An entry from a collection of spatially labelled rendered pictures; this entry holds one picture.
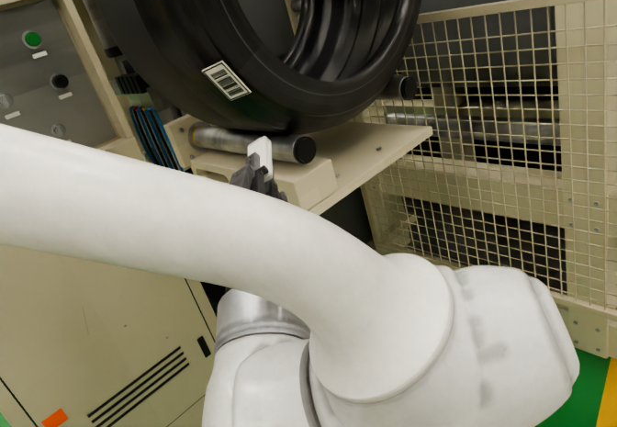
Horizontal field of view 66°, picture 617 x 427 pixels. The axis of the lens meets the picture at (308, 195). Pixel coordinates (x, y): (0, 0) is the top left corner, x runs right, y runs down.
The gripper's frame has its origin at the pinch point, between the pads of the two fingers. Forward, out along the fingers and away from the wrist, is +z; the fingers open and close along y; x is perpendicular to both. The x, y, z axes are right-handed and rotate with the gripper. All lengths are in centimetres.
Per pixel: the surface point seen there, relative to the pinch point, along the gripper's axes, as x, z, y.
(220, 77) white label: -0.6, 11.3, -7.1
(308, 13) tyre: 5, 55, 12
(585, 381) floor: 15, -2, 115
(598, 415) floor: 15, -11, 111
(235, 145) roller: -13.6, 22.1, 9.8
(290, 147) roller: -1.2, 11.7, 9.2
